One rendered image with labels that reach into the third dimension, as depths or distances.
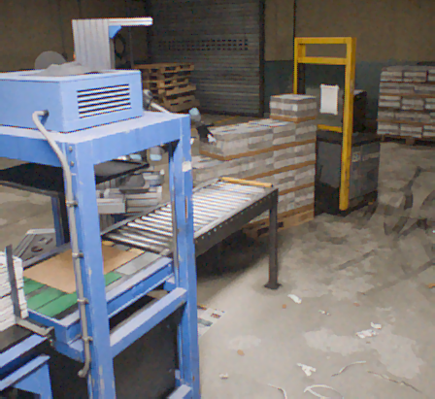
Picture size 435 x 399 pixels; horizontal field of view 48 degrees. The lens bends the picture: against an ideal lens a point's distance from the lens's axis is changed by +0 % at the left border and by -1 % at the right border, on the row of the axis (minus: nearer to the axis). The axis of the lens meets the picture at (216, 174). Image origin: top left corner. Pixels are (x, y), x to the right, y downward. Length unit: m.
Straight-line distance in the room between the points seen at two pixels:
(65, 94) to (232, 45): 10.15
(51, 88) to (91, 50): 1.85
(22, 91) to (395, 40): 9.13
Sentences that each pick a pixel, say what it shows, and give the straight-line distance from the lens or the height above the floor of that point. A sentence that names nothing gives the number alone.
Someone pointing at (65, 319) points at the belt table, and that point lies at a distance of 2.17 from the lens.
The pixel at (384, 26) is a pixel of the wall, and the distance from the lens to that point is 10.67.
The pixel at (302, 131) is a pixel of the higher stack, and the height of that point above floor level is 0.97.
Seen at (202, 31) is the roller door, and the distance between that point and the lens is 12.41.
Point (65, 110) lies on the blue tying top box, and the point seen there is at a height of 1.63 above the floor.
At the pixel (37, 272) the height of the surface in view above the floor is 0.80.
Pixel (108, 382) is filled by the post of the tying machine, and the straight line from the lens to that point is 2.19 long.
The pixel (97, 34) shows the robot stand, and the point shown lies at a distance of 3.79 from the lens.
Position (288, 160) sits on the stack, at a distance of 4.82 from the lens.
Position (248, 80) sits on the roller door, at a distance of 11.81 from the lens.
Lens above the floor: 1.89
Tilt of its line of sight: 16 degrees down
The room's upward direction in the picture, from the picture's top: 1 degrees counter-clockwise
